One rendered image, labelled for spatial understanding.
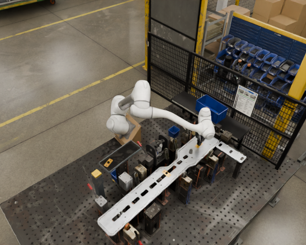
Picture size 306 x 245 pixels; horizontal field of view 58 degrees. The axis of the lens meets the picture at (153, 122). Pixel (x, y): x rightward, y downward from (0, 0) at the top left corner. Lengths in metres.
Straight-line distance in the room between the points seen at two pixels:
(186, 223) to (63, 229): 1.06
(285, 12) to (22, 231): 5.89
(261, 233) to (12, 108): 4.09
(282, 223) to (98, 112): 3.03
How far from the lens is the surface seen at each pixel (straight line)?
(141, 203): 2.32
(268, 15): 6.29
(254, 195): 2.89
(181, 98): 3.18
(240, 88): 2.82
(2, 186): 4.03
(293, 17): 6.51
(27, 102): 5.13
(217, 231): 2.61
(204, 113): 2.39
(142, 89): 2.32
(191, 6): 4.27
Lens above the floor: 3.01
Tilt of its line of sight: 44 degrees down
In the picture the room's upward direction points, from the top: 1 degrees clockwise
